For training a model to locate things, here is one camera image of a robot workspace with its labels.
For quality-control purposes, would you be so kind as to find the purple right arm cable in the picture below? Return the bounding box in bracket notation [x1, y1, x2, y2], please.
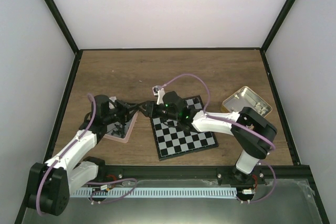
[160, 73, 277, 204]

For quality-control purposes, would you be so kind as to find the black frame post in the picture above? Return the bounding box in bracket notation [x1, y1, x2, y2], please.
[44, 0, 79, 55]
[260, 0, 296, 52]

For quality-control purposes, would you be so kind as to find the pile of black chess pieces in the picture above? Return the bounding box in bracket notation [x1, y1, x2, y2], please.
[109, 122, 125, 138]

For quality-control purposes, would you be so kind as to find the pink tray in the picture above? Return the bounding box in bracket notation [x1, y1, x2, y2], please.
[104, 112, 138, 143]

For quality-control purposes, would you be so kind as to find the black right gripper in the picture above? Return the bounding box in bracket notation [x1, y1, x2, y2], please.
[137, 101, 179, 122]

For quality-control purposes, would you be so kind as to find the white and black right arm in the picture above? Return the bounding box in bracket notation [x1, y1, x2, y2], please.
[139, 91, 277, 184]

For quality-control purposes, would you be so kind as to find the black frame post right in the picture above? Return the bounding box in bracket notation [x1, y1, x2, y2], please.
[260, 0, 296, 52]

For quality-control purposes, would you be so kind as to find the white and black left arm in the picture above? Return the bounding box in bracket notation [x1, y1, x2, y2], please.
[25, 93, 139, 216]

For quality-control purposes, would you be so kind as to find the light blue slotted cable duct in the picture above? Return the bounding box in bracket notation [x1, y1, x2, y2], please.
[70, 187, 237, 199]

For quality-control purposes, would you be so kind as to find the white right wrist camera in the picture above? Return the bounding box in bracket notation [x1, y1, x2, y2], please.
[152, 86, 165, 105]

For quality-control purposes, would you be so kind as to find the black and silver chessboard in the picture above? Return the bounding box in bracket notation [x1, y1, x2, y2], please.
[149, 95, 219, 161]

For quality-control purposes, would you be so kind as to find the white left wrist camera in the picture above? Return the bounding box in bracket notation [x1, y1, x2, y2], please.
[109, 97, 117, 109]

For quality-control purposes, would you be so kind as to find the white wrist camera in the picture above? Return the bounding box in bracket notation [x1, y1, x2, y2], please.
[109, 97, 117, 109]
[152, 86, 165, 105]

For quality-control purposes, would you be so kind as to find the gold metal tin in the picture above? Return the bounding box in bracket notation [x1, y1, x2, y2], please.
[221, 86, 272, 117]

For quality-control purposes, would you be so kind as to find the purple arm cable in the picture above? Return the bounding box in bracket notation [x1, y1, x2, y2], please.
[160, 73, 277, 204]
[35, 92, 98, 216]

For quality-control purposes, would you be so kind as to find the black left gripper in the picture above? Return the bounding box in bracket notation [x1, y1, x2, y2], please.
[104, 99, 138, 126]

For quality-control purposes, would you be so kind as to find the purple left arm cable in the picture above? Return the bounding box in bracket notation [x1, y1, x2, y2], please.
[35, 92, 98, 216]

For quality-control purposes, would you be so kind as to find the pile of white chess pieces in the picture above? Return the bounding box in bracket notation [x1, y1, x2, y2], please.
[230, 93, 271, 116]

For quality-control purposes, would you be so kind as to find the black frame post left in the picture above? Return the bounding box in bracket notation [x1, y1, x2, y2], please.
[44, 0, 79, 55]

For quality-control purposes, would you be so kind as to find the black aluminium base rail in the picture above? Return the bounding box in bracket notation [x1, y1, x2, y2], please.
[31, 165, 312, 185]

